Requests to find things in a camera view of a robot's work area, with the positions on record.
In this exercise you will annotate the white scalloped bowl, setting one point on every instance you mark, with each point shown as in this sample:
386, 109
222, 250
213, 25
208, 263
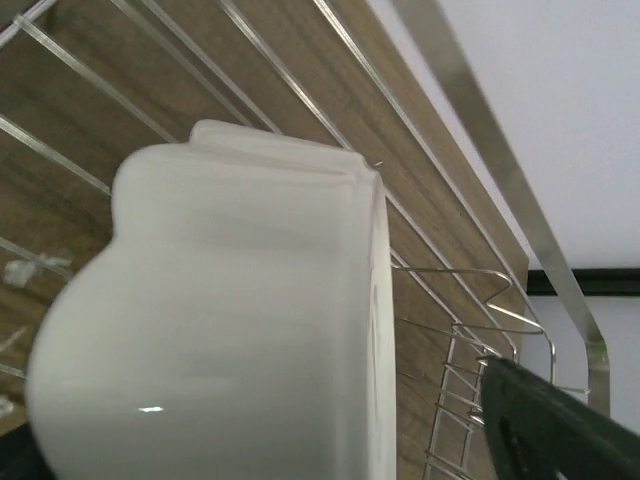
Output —
239, 324

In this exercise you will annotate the metal wire dish rack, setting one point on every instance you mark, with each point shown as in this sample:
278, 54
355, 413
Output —
85, 84

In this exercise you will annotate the black aluminium frame rail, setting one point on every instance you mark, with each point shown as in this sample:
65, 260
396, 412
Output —
613, 282

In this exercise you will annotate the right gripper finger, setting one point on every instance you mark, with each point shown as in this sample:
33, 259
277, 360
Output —
536, 431

